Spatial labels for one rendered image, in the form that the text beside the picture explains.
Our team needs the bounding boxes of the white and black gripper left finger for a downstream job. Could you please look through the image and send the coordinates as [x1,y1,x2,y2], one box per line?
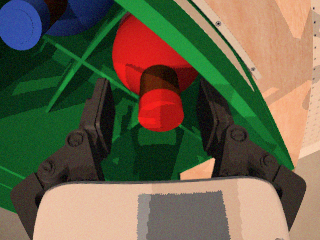
[10,78,116,240]

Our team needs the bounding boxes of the green crate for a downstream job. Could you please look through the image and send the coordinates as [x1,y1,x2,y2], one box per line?
[0,0,295,181]
[0,168,24,214]

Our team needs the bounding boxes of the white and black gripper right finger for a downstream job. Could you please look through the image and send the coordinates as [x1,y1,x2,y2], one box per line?
[196,77,307,232]

